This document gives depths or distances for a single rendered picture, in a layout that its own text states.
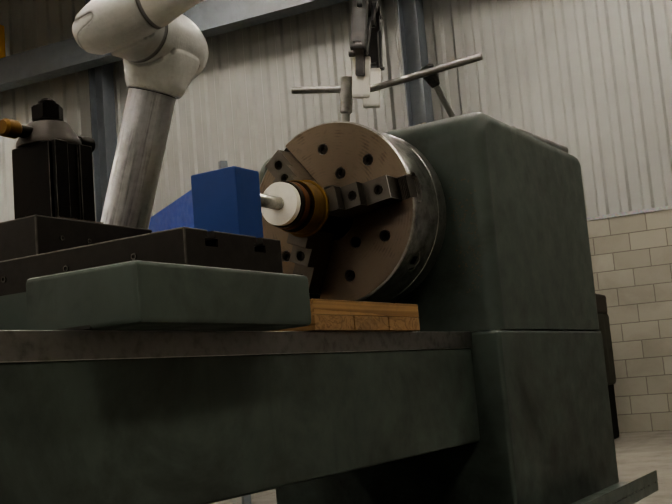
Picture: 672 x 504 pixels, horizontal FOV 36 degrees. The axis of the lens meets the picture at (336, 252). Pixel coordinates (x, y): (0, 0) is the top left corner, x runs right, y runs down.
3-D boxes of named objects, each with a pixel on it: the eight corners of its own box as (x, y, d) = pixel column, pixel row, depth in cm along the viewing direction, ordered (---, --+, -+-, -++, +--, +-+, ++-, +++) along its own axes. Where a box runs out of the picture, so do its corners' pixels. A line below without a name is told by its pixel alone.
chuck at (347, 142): (280, 307, 187) (284, 137, 189) (437, 309, 171) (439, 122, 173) (251, 306, 179) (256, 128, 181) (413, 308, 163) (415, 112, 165)
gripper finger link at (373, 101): (363, 68, 181) (364, 69, 181) (362, 107, 180) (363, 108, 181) (379, 67, 180) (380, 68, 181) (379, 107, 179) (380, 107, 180)
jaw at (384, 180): (351, 196, 174) (412, 174, 168) (357, 224, 173) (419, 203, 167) (317, 188, 164) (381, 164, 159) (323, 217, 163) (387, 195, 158)
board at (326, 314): (229, 351, 172) (227, 327, 173) (420, 330, 154) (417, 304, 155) (103, 354, 147) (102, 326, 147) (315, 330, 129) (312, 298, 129)
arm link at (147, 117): (35, 356, 211) (102, 355, 231) (95, 376, 204) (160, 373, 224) (112, -8, 210) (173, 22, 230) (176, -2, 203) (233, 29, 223)
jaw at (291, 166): (320, 213, 177) (280, 168, 182) (338, 192, 175) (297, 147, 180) (284, 207, 167) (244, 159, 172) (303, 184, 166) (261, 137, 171)
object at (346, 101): (337, 141, 176) (339, 75, 177) (340, 144, 178) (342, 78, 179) (349, 141, 175) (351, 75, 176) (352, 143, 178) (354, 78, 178)
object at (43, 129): (50, 158, 135) (49, 136, 135) (95, 147, 131) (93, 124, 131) (2, 149, 128) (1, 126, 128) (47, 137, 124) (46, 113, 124)
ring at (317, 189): (288, 187, 170) (256, 180, 163) (335, 177, 166) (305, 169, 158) (292, 242, 169) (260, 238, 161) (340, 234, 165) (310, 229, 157)
